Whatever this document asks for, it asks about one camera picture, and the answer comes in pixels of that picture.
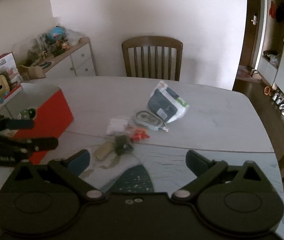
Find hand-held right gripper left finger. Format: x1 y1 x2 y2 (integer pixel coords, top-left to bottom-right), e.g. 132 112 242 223
7 149 107 203

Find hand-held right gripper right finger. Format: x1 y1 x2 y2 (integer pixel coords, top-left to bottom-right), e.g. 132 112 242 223
171 150 270 202

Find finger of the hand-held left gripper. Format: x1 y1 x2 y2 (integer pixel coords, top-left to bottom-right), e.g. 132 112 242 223
0 119 35 131
0 137 59 155

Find red cardboard box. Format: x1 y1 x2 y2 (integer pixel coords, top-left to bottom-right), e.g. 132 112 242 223
0 83 74 165

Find dark bundle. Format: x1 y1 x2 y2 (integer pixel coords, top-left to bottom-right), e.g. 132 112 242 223
114 135 134 156

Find white tissue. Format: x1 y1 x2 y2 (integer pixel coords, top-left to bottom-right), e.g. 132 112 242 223
106 117 129 134

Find red wrapper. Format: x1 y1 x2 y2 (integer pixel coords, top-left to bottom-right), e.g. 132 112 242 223
129 127 151 142

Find oval grey tin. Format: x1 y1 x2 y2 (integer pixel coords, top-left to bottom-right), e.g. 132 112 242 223
135 110 169 132

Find white plastic bag with grey pouch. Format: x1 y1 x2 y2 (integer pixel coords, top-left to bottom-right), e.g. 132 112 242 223
147 80 190 124

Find brown cardboard tray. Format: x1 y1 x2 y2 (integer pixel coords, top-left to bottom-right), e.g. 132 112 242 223
17 60 55 80

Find dark teal round placemat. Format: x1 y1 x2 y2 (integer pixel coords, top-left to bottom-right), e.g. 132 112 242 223
99 164 155 193

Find red and white food bag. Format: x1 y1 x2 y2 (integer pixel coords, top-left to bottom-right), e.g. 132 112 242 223
0 52 22 85

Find clear plastic container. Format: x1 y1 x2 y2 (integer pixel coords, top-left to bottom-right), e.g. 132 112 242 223
13 36 45 63

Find white sideboard with wooden top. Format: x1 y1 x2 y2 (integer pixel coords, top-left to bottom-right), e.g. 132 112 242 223
19 37 98 81

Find blue globe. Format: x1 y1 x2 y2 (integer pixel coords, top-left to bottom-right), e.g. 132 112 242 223
47 26 66 41

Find patterned doormat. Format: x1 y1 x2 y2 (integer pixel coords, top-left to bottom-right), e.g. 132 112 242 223
237 65 263 81

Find row of pale shoes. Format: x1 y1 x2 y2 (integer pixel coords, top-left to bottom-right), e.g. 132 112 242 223
272 91 284 120

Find brown wooden door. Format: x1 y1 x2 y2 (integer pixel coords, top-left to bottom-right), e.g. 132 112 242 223
236 0 264 81

